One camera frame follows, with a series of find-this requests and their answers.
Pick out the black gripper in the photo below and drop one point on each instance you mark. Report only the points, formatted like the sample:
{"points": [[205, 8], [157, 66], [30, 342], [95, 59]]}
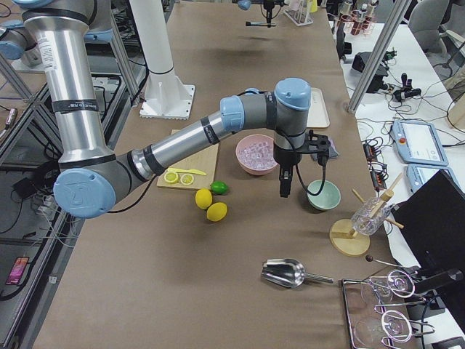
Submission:
{"points": [[268, 9], [285, 158]]}

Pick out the steel muddler black tip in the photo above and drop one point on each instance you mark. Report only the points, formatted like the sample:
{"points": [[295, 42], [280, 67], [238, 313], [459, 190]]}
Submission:
{"points": [[260, 24]]}

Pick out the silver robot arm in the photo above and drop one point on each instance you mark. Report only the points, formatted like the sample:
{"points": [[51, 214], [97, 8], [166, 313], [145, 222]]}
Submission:
{"points": [[93, 178], [246, 4]]}

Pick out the pile of clear ice cubes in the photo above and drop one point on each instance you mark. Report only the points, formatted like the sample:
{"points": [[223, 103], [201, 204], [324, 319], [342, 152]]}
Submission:
{"points": [[257, 156]]}

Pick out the steel ice scoop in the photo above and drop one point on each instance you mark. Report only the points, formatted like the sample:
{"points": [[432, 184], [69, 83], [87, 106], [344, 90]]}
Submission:
{"points": [[290, 273]]}

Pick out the pink bowl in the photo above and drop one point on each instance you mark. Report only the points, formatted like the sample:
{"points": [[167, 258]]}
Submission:
{"points": [[247, 140]]}

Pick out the mint green bowl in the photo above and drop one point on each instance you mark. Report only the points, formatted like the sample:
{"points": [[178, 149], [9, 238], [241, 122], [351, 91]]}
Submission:
{"points": [[328, 198]]}

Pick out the grey folded cloth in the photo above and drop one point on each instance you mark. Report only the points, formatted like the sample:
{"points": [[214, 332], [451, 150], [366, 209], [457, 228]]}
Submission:
{"points": [[332, 151]]}

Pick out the cream rectangular tray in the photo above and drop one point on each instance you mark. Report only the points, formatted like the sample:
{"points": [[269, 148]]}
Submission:
{"points": [[318, 117]]}

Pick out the green lime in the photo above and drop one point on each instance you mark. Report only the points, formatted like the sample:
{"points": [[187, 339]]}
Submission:
{"points": [[219, 188]]}

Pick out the yellow lemon near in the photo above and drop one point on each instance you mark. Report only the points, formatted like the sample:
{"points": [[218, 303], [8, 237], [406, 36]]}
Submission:
{"points": [[217, 212]]}

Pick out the yellow lemon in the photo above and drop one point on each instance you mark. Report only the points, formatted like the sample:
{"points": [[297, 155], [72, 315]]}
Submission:
{"points": [[217, 212], [203, 198]]}

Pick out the wooden cutting board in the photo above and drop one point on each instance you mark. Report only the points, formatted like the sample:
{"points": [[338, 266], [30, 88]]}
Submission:
{"points": [[205, 161]]}

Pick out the yellow lemon far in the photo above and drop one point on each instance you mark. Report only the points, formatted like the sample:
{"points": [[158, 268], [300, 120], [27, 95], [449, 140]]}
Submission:
{"points": [[203, 198]]}

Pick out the wooden glass holder stand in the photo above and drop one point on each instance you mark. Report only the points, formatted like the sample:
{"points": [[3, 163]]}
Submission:
{"points": [[344, 237]]}

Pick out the yellow plastic knife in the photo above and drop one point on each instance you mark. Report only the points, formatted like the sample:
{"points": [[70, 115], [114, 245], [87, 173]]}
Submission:
{"points": [[187, 171]]}

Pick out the clear glass on stand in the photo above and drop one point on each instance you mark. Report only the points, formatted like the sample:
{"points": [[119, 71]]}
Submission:
{"points": [[370, 216]]}

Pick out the lemon slice right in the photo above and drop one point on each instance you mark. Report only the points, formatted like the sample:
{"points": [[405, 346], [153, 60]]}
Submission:
{"points": [[187, 179]]}

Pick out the lemon slice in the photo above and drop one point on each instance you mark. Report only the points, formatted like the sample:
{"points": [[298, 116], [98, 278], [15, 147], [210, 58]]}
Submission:
{"points": [[171, 177], [187, 179]]}

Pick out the lemon slice left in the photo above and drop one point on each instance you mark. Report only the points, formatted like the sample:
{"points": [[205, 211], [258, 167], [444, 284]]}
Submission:
{"points": [[171, 177]]}

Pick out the blue teach pendant near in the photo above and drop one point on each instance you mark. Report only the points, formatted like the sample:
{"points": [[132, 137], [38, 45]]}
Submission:
{"points": [[419, 174]]}

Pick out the blue teach pendant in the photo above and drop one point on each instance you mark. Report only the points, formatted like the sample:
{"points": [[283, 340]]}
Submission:
{"points": [[419, 174], [417, 142]]}

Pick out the blue teach pendant far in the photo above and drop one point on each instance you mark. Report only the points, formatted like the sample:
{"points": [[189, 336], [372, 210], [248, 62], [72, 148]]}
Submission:
{"points": [[417, 142]]}

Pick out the black monitor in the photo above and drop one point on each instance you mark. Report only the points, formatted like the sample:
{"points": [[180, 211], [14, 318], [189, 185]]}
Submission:
{"points": [[433, 224]]}

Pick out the smartphone on lower shelf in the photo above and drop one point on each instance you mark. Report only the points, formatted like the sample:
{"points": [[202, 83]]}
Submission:
{"points": [[17, 271]]}

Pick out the white wire cup rack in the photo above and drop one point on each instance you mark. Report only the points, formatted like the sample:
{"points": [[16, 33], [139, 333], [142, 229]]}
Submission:
{"points": [[299, 11]]}

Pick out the aluminium frame post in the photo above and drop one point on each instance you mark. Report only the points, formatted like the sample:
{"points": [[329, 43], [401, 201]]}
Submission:
{"points": [[399, 9]]}

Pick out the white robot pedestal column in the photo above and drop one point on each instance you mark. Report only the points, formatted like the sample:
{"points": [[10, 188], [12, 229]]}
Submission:
{"points": [[165, 95]]}

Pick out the black wire glass rack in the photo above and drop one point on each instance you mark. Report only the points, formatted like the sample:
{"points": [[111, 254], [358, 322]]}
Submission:
{"points": [[376, 314]]}

